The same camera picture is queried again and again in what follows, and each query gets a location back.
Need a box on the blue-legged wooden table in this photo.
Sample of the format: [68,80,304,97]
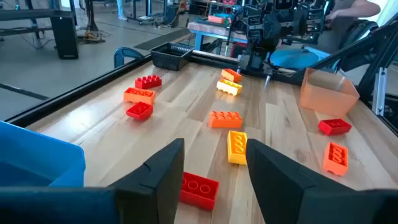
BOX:
[187,21,249,56]

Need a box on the yellow toy brick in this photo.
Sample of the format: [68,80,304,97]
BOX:
[227,130,249,166]
[216,78,244,96]

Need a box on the dark curved frame handle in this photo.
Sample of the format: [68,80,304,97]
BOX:
[113,47,146,68]

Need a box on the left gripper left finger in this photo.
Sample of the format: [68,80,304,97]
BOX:
[108,138,185,224]

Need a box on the coiled floor cable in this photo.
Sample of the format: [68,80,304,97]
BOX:
[77,29,105,43]

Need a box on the orange translucent bin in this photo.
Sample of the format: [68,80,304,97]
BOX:
[300,68,361,119]

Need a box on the dark workbench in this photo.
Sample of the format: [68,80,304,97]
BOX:
[0,8,75,41]

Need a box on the silver frame bracket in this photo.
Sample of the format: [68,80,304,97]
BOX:
[371,67,388,116]

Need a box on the blue round seat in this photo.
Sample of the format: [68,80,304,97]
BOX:
[269,48,330,71]

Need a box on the black mesh basket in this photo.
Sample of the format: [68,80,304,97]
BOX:
[149,42,195,72]

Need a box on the black office chair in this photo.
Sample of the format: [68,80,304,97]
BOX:
[337,19,379,50]

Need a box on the blue plastic bin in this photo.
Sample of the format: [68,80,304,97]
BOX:
[0,120,86,188]

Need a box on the small red toy brick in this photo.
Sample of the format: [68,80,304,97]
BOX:
[125,101,154,121]

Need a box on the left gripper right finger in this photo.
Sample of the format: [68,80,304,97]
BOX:
[246,138,355,224]

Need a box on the orange toy brick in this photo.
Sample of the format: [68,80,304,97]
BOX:
[221,68,243,83]
[208,110,243,129]
[123,87,156,105]
[322,142,349,177]

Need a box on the black computer tower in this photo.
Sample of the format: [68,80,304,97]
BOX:
[50,15,79,60]

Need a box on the person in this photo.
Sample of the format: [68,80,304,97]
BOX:
[323,0,382,54]
[116,0,128,21]

